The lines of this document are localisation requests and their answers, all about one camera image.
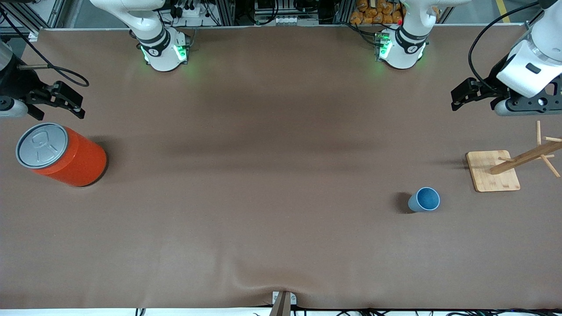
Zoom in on light blue plastic cup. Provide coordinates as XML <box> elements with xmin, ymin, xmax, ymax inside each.
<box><xmin>407</xmin><ymin>187</ymin><xmax>440</xmax><ymax>213</ymax></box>

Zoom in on orange can with silver lid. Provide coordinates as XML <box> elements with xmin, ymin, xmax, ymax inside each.
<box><xmin>16</xmin><ymin>122</ymin><xmax>108</xmax><ymax>188</ymax></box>

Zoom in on wooden mug tree stand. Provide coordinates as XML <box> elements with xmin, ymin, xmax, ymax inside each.
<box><xmin>466</xmin><ymin>121</ymin><xmax>562</xmax><ymax>193</ymax></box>

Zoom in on pile of orange packets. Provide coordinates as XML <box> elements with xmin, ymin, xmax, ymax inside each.
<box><xmin>350</xmin><ymin>0</ymin><xmax>440</xmax><ymax>25</ymax></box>

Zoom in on white power strip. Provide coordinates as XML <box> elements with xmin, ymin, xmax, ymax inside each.
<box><xmin>173</xmin><ymin>4</ymin><xmax>207</xmax><ymax>19</ymax></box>

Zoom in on white terminal strip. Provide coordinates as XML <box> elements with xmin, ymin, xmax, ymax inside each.
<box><xmin>255</xmin><ymin>15</ymin><xmax>308</xmax><ymax>26</ymax></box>

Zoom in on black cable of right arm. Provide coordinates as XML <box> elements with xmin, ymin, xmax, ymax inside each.
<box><xmin>0</xmin><ymin>9</ymin><xmax>90</xmax><ymax>87</ymax></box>

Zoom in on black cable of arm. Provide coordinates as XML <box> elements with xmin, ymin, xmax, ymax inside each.
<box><xmin>0</xmin><ymin>9</ymin><xmax>90</xmax><ymax>87</ymax></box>
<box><xmin>468</xmin><ymin>2</ymin><xmax>541</xmax><ymax>90</ymax></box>

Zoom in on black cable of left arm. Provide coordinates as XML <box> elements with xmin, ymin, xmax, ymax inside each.
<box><xmin>468</xmin><ymin>2</ymin><xmax>541</xmax><ymax>90</ymax></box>

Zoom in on aluminium profile frame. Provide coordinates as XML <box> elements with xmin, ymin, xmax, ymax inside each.
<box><xmin>0</xmin><ymin>0</ymin><xmax>66</xmax><ymax>31</ymax></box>

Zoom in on black cables along table edge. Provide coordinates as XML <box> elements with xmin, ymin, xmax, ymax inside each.
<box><xmin>252</xmin><ymin>309</ymin><xmax>562</xmax><ymax>316</ymax></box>

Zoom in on brown strut at bracket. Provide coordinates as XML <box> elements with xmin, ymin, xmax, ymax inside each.
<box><xmin>269</xmin><ymin>292</ymin><xmax>292</xmax><ymax>316</ymax></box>

